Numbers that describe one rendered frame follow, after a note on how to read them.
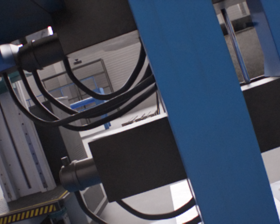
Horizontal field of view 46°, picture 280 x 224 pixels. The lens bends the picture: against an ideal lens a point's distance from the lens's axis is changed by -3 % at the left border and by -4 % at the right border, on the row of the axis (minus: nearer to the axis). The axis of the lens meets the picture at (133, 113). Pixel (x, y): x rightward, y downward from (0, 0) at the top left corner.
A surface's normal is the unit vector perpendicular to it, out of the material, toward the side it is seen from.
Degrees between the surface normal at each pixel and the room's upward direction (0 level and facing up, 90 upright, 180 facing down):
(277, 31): 90
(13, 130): 90
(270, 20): 90
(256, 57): 90
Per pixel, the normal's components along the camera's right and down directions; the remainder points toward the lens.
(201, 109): -0.05, 0.07
